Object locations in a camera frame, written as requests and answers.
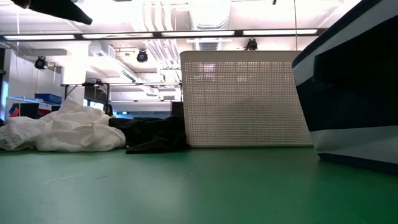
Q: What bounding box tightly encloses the black garment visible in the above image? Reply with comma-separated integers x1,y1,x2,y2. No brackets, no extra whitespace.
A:
108,115,192,155

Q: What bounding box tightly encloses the green table mat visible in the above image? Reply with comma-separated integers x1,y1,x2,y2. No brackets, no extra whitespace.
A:
0,145,398,224

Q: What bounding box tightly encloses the long ceiling light bar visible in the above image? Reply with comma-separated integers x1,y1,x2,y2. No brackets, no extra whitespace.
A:
0,27,328,42

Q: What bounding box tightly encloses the black-legged table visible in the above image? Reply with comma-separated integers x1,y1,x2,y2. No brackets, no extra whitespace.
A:
60,80,183,108

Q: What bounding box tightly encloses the navy blue garment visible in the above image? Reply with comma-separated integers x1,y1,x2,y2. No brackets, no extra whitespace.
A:
291,0,398,175

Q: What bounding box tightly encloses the white lace garment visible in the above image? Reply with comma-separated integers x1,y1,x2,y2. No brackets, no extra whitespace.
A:
0,96,127,153

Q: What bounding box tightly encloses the blue plastic crate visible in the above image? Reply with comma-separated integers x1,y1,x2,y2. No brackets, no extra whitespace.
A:
34,93,63,105

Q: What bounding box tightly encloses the black hanging spotlight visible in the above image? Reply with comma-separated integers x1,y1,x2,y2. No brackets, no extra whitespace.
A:
34,55,48,70
244,38,259,52
136,49,149,63

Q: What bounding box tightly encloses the white plastic laundry basket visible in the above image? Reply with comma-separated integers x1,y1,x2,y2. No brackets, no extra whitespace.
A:
179,50,313,149

